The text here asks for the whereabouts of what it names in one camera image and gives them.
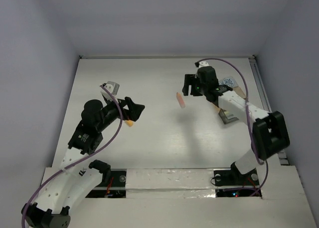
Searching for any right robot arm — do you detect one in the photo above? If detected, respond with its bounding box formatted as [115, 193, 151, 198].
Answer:
[182, 66, 290, 186]

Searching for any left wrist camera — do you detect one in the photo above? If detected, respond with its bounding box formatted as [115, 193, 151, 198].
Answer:
[101, 81, 120, 96]

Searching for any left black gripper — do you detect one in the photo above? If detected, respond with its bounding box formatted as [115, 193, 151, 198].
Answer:
[97, 94, 144, 132]

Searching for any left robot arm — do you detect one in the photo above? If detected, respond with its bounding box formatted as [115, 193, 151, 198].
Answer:
[21, 97, 145, 228]

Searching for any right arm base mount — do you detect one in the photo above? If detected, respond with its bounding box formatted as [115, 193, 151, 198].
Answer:
[210, 169, 261, 198]

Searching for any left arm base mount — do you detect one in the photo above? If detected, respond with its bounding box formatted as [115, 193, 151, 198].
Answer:
[86, 170, 127, 199]

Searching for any aluminium rail right edge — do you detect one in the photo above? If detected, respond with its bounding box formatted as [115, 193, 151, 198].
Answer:
[249, 58, 290, 161]

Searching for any clear compartment organizer box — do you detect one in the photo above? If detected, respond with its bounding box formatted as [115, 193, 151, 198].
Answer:
[215, 85, 247, 125]

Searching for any small orange cap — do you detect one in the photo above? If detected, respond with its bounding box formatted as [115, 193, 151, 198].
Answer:
[125, 120, 134, 127]

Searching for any orange highlighter pen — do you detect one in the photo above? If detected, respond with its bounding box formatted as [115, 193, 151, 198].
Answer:
[176, 92, 186, 108]

